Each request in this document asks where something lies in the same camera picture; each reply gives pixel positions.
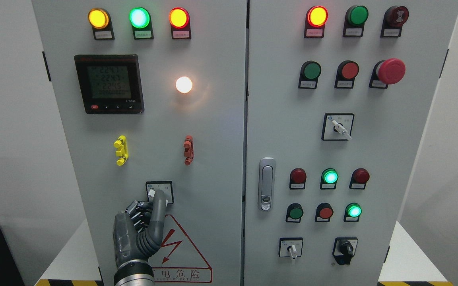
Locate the red-rimmed yellow indicator light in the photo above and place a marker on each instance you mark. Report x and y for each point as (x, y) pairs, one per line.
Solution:
(179, 19)

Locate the left grey cabinet door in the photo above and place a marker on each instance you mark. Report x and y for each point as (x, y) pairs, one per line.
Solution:
(208, 192)

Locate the red push button upper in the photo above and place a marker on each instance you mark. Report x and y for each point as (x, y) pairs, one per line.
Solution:
(346, 74)

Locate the right grey cabinet door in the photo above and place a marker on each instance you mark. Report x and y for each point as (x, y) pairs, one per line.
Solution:
(286, 123)

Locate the white rotary switch door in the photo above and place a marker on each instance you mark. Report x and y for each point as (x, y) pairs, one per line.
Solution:
(165, 186)

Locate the green push button lower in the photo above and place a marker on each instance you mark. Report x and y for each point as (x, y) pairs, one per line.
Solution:
(294, 213)

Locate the green lit indicator middle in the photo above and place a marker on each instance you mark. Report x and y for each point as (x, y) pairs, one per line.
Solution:
(328, 179)

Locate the white rotary switch lower right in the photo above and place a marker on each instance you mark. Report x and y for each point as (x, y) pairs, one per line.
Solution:
(291, 247)

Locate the red push button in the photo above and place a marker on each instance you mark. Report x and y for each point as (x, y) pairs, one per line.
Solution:
(324, 212)
(346, 74)

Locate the yellow indicator light top left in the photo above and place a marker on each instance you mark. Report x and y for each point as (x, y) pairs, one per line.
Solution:
(101, 24)

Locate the dark red indicator right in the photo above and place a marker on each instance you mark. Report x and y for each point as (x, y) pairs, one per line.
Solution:
(359, 179)

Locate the dark red indicator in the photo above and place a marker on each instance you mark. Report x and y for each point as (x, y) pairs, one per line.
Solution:
(359, 179)
(298, 179)

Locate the white rotary switch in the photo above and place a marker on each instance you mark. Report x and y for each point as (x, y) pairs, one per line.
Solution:
(291, 247)
(337, 127)

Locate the dark red indicator left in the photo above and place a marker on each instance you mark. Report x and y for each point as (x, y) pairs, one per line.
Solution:
(298, 179)

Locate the green lit push button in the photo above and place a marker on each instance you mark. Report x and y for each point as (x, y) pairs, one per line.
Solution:
(353, 212)

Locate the red lit indicator right door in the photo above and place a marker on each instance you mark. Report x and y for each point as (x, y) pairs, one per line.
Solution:
(315, 20)

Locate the small clear bulb light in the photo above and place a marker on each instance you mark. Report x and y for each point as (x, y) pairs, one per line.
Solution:
(184, 84)

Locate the grey cabinet door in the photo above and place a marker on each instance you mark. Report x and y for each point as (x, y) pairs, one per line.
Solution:
(208, 192)
(286, 123)

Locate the green lit indicator light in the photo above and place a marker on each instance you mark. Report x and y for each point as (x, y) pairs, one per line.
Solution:
(140, 20)

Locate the black rotary selector switch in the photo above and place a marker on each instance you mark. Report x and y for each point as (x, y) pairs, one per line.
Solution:
(344, 249)

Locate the red electric hazard warning sticker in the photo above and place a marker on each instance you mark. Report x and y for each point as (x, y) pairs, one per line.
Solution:
(179, 260)

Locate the green push button upper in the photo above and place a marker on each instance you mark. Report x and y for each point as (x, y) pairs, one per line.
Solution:
(309, 74)

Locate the robot forearm black silver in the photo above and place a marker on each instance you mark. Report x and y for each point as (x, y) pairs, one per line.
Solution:
(136, 272)

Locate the green unlit indicator top right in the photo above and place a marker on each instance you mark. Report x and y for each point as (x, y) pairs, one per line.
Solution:
(355, 18)

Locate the black digital power meter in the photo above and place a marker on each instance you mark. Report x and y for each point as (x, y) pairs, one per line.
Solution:
(110, 83)

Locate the red emergency stop button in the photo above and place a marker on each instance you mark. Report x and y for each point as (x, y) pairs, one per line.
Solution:
(387, 72)

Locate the silver door handle lock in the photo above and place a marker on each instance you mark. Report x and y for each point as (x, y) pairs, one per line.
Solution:
(266, 183)

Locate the dark red buzzer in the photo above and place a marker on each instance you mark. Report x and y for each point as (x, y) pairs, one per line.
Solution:
(394, 18)

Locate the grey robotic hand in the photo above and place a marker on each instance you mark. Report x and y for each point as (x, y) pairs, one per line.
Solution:
(138, 232)

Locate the white rotary switch upper right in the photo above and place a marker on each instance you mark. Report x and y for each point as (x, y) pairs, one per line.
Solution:
(337, 127)

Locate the red push button lower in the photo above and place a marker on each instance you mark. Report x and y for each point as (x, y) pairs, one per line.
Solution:
(324, 212)

